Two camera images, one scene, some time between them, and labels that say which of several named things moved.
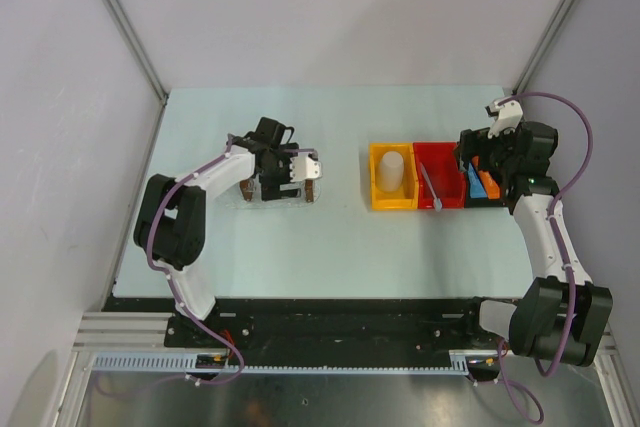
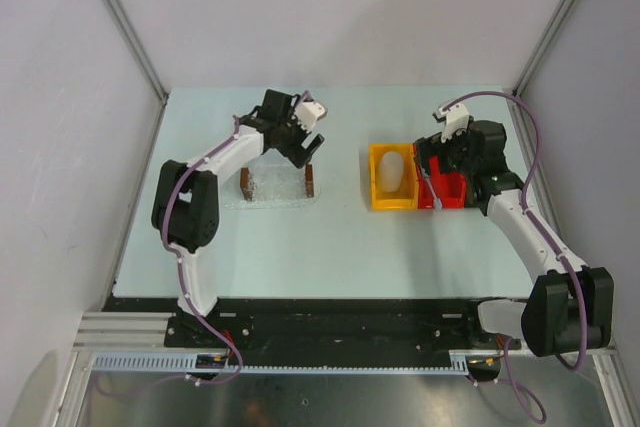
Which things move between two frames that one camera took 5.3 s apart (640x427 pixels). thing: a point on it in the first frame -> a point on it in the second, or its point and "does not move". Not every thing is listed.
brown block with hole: [248, 188] does not move
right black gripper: [478, 140] -> [433, 145]
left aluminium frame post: [120, 13] does not move
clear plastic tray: [233, 197] does not move
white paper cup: [392, 170] does not move
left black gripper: [272, 189] -> [298, 155]
